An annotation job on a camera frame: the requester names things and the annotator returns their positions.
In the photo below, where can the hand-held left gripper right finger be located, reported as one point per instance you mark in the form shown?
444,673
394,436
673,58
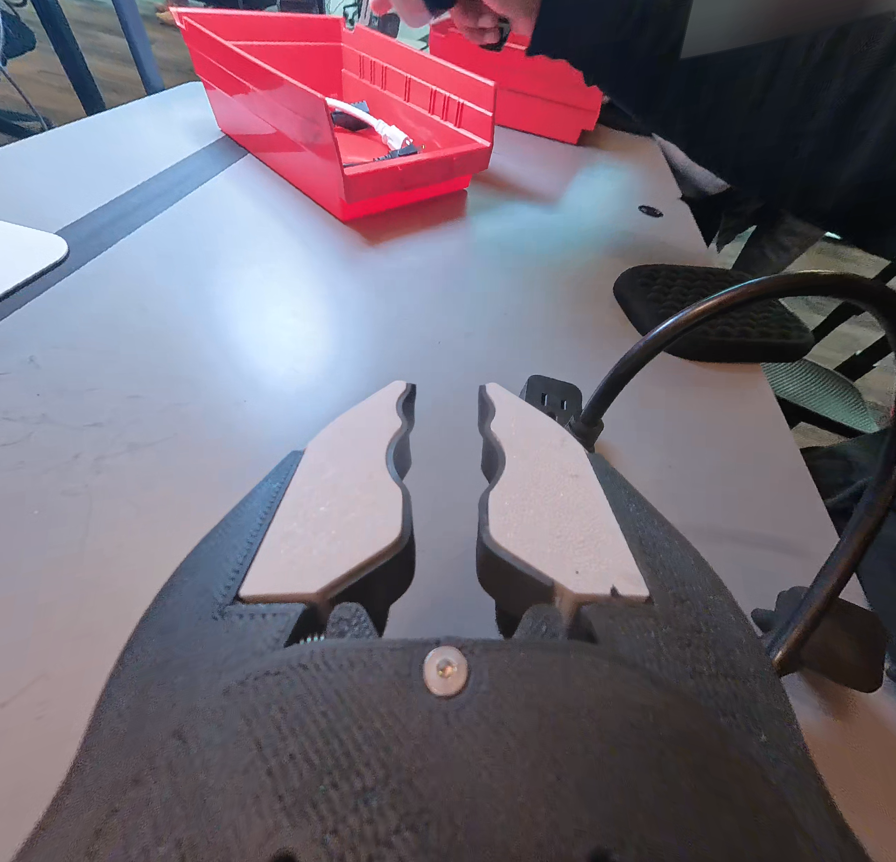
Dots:
560,512

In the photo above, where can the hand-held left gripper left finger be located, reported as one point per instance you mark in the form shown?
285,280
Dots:
336,512

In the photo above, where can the person's right forearm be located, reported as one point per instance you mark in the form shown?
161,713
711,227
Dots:
616,29

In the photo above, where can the person's right hand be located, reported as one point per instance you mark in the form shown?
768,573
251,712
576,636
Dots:
490,1

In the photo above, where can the red plastic bin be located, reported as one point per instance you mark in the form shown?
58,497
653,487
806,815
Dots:
280,106
532,92

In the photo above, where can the blue metal pole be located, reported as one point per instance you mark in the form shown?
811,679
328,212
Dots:
133,29

